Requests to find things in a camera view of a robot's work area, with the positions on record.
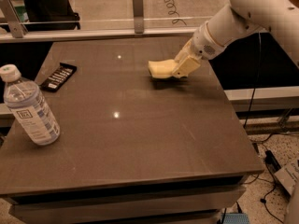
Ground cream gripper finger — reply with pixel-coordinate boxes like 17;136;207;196
175;48;186;63
172;56;200;78

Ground yellow sponge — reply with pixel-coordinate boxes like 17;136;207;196
148;60;177;79

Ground clear plastic water bottle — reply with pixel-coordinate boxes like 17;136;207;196
0;64;60;146

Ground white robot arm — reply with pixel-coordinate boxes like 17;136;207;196
171;0;299;78

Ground black snack bar wrapper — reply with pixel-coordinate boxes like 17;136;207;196
40;63;77;92

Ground grey table drawer unit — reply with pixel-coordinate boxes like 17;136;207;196
1;177;246;224

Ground black office chair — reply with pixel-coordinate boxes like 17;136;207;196
23;0;80;32

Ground white labelled floor box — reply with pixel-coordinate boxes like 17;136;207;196
275;158;299;194

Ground blue floor pad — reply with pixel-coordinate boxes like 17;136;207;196
221;213;250;224

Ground glass barrier panel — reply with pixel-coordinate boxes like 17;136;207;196
1;0;229;37

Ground coiled black cable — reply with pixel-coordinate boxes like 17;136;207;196
156;0;187;26

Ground black hanging cable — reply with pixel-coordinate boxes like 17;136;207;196
242;31;263;129

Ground middle metal bracket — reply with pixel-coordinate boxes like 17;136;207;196
133;0;144;34

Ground metal bracket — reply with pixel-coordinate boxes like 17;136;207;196
133;0;144;34
0;0;27;38

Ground black floor cable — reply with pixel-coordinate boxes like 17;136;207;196
242;131;299;224

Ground left metal bracket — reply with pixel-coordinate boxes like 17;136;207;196
0;0;27;38

